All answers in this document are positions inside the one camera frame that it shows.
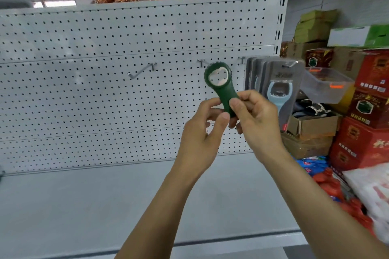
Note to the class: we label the large red gift box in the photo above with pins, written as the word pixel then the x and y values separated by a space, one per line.
pixel 360 143

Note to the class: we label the white and green carton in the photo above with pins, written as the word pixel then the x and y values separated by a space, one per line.
pixel 358 36

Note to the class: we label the person's right hand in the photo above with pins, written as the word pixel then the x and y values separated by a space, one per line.
pixel 261 128

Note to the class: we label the black and white shoes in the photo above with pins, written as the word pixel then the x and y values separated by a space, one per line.
pixel 311 108

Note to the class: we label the metal peg hook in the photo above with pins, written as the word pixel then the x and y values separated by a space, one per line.
pixel 242 59
pixel 202 62
pixel 142 70

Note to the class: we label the stack of olive green boxes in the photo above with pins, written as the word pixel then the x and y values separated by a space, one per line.
pixel 316 26

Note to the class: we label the tall brown carton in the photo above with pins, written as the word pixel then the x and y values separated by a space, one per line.
pixel 346 62

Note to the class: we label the person's left hand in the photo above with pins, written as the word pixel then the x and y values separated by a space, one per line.
pixel 196 143

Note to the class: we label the clear plastic container orange latches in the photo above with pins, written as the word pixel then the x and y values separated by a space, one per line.
pixel 326 84

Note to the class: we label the flat brown cardboard box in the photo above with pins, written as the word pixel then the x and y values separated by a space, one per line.
pixel 305 146

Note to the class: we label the person's right forearm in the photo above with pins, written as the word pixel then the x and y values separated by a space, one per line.
pixel 316 207

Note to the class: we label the open cardboard box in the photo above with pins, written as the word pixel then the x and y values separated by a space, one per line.
pixel 314 126

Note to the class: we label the dark brown gift box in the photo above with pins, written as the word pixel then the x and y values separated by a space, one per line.
pixel 318 58

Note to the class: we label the white bag red print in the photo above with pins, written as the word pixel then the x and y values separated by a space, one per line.
pixel 372 195

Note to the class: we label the blue printed packet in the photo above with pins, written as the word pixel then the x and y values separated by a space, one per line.
pixel 313 165

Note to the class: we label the white pegboard back panel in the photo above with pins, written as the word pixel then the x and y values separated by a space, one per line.
pixel 91 91

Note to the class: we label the person's left thumb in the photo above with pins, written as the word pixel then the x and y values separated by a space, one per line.
pixel 220 128

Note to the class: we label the red gift box green emblem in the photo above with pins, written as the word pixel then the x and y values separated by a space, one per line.
pixel 367 108

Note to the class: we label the person's left forearm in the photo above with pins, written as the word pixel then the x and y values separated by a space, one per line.
pixel 158 216

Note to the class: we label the packaged light blue bottle opener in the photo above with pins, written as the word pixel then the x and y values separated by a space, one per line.
pixel 284 85

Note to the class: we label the person's right thumb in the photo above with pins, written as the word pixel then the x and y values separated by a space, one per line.
pixel 236 107

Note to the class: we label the plain brown cardboard box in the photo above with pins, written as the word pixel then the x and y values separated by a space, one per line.
pixel 302 49

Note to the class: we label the green bottle opener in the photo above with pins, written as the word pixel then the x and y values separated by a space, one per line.
pixel 223 87

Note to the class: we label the yellow box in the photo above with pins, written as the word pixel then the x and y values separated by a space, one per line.
pixel 346 99

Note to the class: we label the white metal shelf board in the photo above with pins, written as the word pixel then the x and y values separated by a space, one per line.
pixel 91 207

